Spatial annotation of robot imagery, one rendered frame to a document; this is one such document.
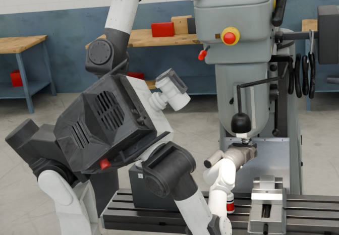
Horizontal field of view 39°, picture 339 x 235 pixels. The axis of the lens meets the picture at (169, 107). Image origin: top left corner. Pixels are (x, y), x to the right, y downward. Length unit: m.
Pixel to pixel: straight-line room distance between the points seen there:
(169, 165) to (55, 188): 0.42
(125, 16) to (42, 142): 0.50
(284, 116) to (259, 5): 0.86
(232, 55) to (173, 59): 4.71
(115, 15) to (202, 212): 0.71
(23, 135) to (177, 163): 0.53
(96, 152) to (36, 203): 2.98
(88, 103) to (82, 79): 5.53
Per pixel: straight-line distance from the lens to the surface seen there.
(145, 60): 6.57
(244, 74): 1.81
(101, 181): 3.83
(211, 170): 1.84
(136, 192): 2.21
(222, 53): 1.76
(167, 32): 5.76
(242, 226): 2.09
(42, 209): 4.31
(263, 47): 1.74
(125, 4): 1.65
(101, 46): 1.59
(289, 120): 2.37
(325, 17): 2.05
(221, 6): 1.63
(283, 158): 2.40
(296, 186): 2.56
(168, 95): 1.55
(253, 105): 1.85
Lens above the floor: 2.13
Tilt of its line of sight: 21 degrees down
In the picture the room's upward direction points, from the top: 7 degrees counter-clockwise
